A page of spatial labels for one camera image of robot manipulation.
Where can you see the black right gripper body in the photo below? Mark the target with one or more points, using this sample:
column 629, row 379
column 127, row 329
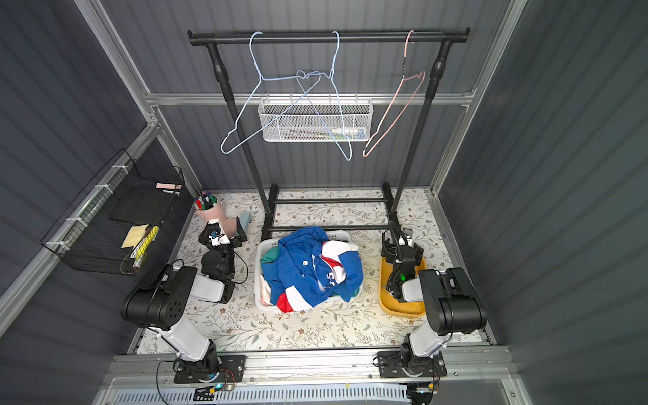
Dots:
column 400, row 251

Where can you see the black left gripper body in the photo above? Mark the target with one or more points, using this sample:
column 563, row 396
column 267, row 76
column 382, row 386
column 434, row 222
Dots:
column 218, row 231

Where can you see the green jacket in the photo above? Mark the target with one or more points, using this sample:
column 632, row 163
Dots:
column 271, row 256

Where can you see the red white blue jacket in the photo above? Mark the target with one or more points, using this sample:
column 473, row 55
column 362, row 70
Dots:
column 312, row 269

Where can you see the pink wire hanger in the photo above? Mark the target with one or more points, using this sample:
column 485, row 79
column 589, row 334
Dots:
column 398, row 104

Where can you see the pink printed jacket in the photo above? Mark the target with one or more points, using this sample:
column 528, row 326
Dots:
column 266, row 294

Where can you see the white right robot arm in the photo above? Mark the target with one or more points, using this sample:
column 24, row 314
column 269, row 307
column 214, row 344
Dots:
column 451, row 302

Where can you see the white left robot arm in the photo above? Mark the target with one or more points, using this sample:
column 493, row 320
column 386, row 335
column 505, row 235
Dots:
column 158, row 301

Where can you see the pink eraser block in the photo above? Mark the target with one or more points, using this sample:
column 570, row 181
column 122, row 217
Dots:
column 230, row 226

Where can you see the pink pen cup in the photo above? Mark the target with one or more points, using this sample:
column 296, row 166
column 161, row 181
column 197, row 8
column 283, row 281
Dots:
column 209, row 207

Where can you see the light blue eraser block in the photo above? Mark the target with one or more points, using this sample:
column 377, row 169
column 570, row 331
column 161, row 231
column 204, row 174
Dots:
column 245, row 220

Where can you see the yellow plastic tray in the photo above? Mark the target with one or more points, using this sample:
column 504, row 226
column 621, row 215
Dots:
column 391, row 306

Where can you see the black clothes rack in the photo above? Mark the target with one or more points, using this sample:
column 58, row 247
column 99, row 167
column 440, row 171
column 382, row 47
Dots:
column 271, row 200

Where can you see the white plastic basket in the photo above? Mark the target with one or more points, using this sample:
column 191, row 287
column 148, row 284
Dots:
column 263, row 248

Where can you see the yellow sticky notes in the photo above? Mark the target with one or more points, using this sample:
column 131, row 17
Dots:
column 134, row 236

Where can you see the floral table mat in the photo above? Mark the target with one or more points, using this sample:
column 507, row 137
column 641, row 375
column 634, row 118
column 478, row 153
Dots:
column 241, row 326

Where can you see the black wire wall basket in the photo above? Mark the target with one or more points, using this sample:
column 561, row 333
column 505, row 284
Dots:
column 132, row 192

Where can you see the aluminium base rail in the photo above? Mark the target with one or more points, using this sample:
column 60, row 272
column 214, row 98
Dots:
column 313, row 366

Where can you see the silver mesh wall basket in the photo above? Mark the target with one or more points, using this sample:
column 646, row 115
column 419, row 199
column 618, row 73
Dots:
column 314, row 120

